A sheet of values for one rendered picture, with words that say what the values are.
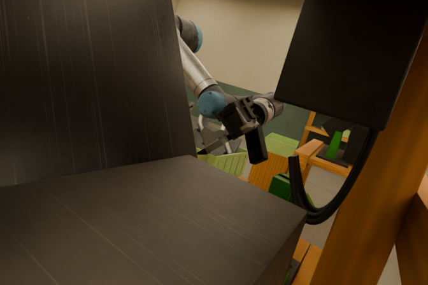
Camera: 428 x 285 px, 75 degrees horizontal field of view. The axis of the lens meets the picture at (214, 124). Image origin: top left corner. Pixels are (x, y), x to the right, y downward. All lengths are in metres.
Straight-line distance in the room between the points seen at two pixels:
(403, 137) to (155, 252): 0.42
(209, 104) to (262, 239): 0.54
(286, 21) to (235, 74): 1.96
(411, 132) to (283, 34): 7.54
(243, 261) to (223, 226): 0.04
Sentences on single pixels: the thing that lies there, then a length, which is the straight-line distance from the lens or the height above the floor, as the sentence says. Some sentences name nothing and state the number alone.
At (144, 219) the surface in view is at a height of 1.24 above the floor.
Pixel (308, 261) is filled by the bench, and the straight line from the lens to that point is 1.02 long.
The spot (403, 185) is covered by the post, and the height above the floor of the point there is 1.28.
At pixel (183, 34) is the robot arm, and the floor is 1.47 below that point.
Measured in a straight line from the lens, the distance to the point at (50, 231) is 0.21.
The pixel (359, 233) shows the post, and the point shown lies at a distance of 0.54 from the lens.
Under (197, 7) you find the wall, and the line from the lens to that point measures 9.27.
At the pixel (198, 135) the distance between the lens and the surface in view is 1.83.
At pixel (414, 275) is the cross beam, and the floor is 1.22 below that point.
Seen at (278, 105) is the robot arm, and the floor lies 1.33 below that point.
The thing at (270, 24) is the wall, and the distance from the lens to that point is 8.15.
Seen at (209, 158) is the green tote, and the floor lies 0.94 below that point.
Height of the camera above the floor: 1.36
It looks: 10 degrees down
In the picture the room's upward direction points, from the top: 16 degrees clockwise
